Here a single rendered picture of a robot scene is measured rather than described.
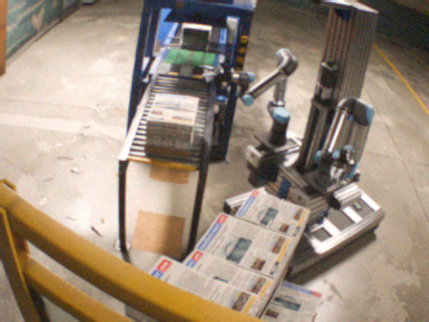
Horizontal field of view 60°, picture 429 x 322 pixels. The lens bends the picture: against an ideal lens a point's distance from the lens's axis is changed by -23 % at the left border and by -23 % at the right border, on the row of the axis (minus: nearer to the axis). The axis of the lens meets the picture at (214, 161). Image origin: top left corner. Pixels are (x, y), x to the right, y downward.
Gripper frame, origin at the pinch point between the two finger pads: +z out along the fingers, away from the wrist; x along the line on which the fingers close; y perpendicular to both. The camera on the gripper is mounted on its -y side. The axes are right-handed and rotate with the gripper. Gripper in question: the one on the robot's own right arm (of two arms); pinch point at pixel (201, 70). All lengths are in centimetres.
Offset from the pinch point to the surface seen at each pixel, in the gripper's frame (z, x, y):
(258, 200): -28, -84, 30
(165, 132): 21.8, -37.8, 22.8
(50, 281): 68, -206, -70
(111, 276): 52, -216, -92
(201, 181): -1, -57, 43
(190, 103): 5.3, -11.4, 19.0
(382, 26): -615, 709, 182
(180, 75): 1, 81, 55
